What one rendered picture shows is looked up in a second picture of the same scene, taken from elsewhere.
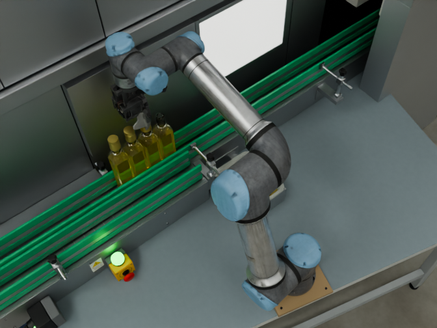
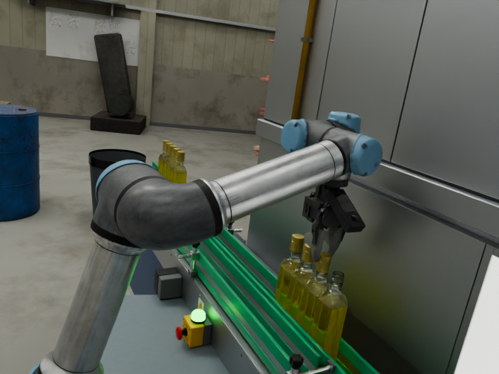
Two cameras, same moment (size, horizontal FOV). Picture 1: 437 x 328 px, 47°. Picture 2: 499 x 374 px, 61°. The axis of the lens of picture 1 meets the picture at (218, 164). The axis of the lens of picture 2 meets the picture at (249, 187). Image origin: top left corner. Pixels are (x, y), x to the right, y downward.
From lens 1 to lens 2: 1.45 m
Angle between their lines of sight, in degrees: 80
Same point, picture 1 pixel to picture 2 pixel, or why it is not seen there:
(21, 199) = (272, 252)
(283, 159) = (140, 194)
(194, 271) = not seen: outside the picture
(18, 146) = (294, 199)
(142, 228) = (226, 333)
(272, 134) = (187, 186)
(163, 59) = (320, 127)
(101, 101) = not seen: hidden behind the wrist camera
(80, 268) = (196, 288)
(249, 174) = (133, 167)
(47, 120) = not seen: hidden behind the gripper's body
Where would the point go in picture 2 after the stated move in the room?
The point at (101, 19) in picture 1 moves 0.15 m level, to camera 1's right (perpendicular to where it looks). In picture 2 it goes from (396, 137) to (411, 148)
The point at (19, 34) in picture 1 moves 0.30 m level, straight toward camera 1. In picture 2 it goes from (341, 96) to (240, 84)
